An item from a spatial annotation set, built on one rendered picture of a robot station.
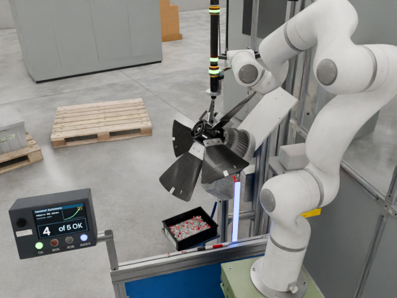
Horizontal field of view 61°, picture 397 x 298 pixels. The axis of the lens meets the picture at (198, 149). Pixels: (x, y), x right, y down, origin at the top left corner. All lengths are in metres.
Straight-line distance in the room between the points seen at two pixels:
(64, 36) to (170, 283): 5.74
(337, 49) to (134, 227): 2.50
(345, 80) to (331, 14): 0.18
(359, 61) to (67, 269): 2.47
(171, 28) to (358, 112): 9.12
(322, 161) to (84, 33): 6.31
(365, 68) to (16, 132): 3.78
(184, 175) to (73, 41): 5.43
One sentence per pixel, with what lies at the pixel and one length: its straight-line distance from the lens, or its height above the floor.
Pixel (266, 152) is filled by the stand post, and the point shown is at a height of 1.03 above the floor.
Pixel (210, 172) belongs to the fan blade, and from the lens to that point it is 1.51.
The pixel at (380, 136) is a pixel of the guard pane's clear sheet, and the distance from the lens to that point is 1.76.
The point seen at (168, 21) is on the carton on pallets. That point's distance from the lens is 9.76.
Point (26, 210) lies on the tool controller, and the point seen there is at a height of 1.25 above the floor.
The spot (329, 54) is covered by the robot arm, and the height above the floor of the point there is 1.81.
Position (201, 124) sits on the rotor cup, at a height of 1.24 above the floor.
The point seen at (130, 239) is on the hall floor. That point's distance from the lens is 2.89.
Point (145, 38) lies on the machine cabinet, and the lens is 7.35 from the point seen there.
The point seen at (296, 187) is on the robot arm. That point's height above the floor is 1.44.
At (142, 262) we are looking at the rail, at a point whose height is 0.85.
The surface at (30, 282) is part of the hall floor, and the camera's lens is 2.83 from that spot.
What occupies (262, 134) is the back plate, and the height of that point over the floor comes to 1.18.
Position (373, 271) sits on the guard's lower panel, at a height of 0.60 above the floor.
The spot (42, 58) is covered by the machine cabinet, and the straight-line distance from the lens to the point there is 6.88.
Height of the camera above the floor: 1.98
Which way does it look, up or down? 29 degrees down
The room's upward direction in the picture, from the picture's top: 1 degrees counter-clockwise
